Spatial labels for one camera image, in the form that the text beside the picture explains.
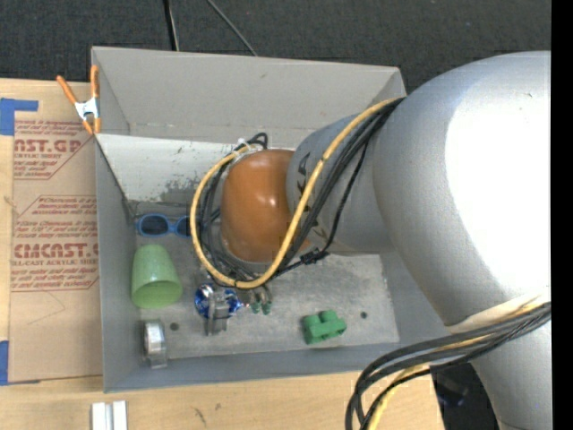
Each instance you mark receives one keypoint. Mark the blue sunglasses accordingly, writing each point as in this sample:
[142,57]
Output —
[154,225]

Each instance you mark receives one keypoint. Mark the green toy block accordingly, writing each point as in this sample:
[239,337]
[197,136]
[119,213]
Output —
[323,327]

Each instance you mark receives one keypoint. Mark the brown cardboard board, red print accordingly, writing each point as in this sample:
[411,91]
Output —
[53,320]

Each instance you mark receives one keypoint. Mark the green plastic cup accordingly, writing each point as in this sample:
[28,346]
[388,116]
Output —
[154,276]

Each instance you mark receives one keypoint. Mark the grey metal bin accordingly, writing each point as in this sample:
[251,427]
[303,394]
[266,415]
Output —
[277,329]

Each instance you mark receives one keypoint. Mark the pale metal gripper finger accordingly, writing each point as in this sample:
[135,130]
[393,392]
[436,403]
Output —
[222,312]
[211,323]

